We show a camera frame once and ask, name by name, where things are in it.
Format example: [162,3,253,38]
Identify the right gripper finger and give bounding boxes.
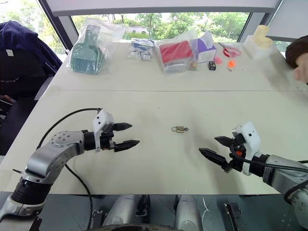
[198,148,231,169]
[214,136,233,147]

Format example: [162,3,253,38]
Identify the red flat pouch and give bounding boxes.
[159,40,194,65]

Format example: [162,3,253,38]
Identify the teal item in plastic bag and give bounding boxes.
[68,18,126,77]

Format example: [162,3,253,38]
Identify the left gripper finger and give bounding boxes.
[113,122,133,132]
[114,140,141,153]

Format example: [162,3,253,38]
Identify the purple and white tissue box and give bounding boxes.
[192,31,218,64]

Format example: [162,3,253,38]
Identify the person's brown-haired head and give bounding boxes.
[285,35,308,84]

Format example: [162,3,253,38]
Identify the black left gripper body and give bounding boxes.
[100,122,116,151]

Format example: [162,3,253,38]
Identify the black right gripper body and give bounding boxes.
[223,133,246,173]

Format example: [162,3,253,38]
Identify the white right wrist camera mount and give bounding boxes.
[231,121,262,176]

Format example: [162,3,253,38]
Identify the bag of blue-white items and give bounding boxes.
[127,38,156,62]

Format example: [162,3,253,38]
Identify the dark blue jacket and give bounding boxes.
[0,20,63,73]

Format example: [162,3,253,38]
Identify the cream tape rolls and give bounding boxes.
[254,25,274,49]

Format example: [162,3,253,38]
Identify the green plastic scoop set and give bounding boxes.
[70,25,106,74]

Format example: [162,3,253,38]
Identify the clear bag with red pouch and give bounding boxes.
[156,30,198,74]

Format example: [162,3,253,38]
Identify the black bracket under table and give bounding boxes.
[223,202,243,227]

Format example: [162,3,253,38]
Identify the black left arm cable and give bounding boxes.
[36,107,103,231]

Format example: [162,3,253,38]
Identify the silver rounded robot leg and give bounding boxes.
[102,194,142,227]
[174,194,203,231]

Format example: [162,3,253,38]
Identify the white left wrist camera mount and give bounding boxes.
[92,109,116,153]

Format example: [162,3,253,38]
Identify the red-handled scissors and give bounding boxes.
[218,42,242,58]

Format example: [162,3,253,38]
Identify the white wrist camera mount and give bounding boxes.
[231,121,262,176]
[92,109,116,153]

